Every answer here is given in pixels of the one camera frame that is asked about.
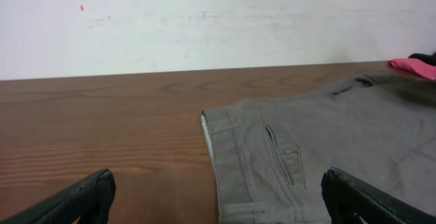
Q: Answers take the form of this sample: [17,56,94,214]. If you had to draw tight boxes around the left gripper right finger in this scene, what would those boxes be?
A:
[321,167,435,224]

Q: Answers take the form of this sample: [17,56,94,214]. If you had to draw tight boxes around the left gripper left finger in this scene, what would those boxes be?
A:
[2,169,116,224]

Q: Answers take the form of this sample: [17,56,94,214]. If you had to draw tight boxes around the grey shorts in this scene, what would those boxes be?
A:
[201,75,435,223]

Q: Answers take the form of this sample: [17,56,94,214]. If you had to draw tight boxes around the red printed shirt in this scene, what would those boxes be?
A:
[387,59,435,80]

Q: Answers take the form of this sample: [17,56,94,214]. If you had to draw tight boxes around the black garment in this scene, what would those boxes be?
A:
[409,52,436,66]

